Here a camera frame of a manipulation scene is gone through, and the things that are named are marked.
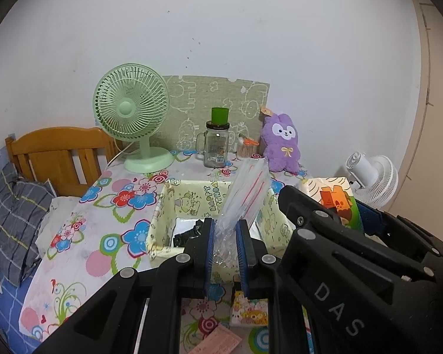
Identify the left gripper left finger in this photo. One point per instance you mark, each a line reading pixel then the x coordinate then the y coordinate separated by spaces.
pixel 138 312

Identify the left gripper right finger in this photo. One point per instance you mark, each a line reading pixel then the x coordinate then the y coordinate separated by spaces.
pixel 260 280

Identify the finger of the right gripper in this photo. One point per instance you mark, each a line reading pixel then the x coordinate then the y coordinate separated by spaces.
pixel 306 213
pixel 399 233

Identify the colourful cartoon tissue pack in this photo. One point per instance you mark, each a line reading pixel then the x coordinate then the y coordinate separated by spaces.
pixel 335 193

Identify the pink paper envelope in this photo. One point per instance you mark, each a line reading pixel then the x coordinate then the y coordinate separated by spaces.
pixel 220 341

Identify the clear zip bags pack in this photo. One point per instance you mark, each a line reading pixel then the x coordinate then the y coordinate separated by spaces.
pixel 243 201

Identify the yellow cartoon fabric storage box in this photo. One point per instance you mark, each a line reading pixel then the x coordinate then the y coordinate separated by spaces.
pixel 196 200

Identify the small cartoon tissue packet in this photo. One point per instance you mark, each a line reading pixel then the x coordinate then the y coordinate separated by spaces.
pixel 248 313

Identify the white floor fan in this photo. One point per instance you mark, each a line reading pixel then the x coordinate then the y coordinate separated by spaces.
pixel 374 180

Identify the beige door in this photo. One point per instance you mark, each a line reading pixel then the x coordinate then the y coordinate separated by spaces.
pixel 419 197

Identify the purple plush bunny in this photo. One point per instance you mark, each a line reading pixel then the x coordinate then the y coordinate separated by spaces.
pixel 280 139

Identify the black plastic bag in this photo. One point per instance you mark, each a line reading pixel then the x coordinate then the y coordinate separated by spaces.
pixel 185 229

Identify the floral tablecloth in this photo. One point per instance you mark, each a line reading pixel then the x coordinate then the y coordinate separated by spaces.
pixel 107 231

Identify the blue grid bedsheet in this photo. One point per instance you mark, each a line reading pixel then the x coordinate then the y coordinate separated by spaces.
pixel 11 303

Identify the cotton swab container orange lid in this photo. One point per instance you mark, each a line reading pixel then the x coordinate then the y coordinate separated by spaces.
pixel 246 147

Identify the white blanket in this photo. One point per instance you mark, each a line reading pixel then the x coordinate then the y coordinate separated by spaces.
pixel 60 209

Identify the glass mason jar mug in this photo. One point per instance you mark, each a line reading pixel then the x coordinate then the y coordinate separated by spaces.
pixel 212 144

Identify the grey plaid pillow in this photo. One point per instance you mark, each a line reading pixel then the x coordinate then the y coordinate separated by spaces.
pixel 23 206

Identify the wooden bed headboard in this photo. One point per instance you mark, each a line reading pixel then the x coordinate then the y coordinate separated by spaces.
pixel 66 156

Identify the green cartoon cardboard panel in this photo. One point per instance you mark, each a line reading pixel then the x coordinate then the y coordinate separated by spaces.
pixel 191 101

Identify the green desk fan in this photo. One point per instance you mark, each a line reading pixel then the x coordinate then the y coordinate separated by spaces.
pixel 131 102

